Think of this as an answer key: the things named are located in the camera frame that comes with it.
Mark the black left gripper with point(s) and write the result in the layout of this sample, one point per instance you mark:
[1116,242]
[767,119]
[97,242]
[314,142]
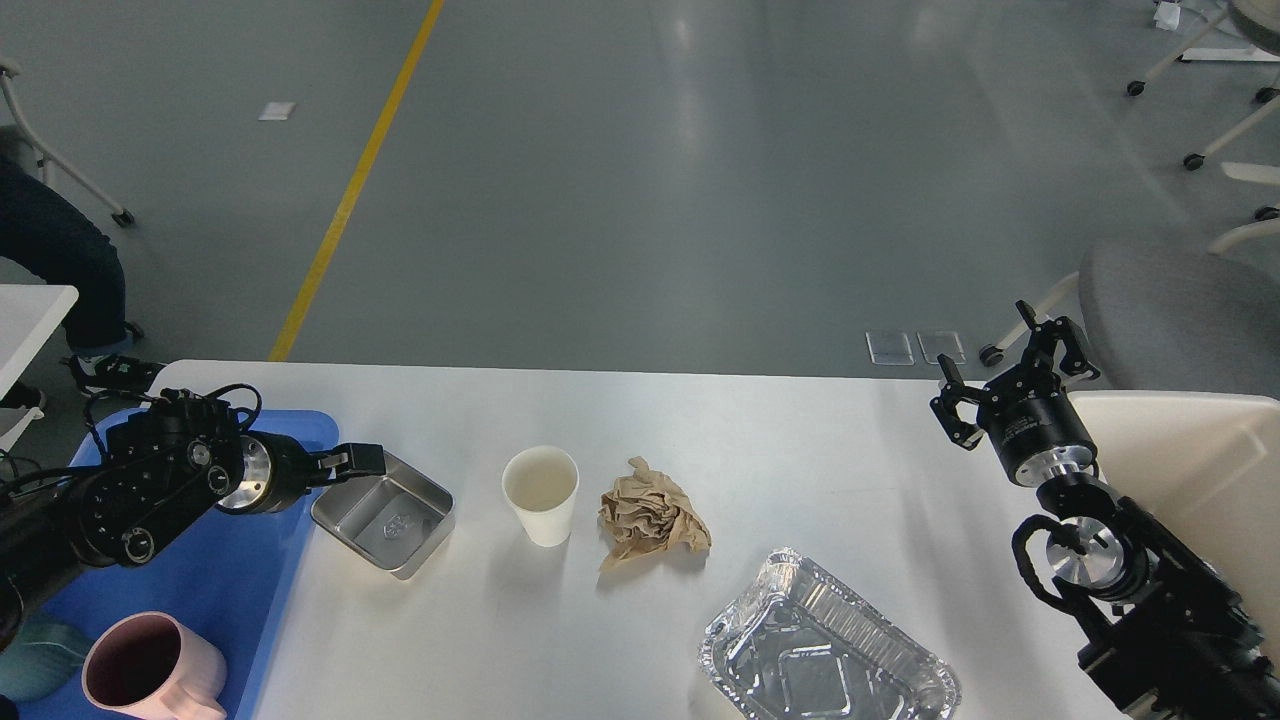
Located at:
[278,471]

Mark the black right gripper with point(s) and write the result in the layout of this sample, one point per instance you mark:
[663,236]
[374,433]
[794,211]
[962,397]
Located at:
[1029,418]

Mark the square stainless steel dish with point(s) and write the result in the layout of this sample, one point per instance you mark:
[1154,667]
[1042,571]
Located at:
[395,520]

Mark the pink mug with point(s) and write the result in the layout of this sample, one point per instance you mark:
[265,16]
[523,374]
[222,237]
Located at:
[151,666]

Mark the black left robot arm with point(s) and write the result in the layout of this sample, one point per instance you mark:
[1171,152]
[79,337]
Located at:
[160,470]

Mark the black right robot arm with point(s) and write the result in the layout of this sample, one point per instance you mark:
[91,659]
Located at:
[1167,637]

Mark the right floor socket plate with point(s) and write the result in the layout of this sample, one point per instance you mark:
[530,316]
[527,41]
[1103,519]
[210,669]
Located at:
[936,343]

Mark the floor socket plate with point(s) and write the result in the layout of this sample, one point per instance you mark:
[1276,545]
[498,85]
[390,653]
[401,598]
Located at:
[936,343]
[887,348]

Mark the left floor socket plate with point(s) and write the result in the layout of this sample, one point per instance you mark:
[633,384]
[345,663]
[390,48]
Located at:
[887,348]

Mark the grey office chair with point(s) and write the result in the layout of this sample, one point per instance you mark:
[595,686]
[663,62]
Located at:
[1160,318]

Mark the white paper cup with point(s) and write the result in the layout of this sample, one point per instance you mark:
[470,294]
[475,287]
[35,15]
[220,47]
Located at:
[540,485]

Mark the beige plastic bin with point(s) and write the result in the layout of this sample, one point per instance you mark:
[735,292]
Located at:
[1207,466]

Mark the crumpled brown paper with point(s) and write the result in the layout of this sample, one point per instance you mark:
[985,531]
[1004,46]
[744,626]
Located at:
[647,512]

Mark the aluminium foil tray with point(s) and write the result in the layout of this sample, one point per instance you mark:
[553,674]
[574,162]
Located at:
[798,643]

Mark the white side table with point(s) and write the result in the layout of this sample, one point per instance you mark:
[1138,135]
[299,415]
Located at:
[30,313]

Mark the teal ceramic mug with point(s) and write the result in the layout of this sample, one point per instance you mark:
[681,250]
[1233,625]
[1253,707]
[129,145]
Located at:
[44,655]

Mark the seated person in jeans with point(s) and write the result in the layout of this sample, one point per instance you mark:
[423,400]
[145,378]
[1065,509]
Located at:
[51,239]

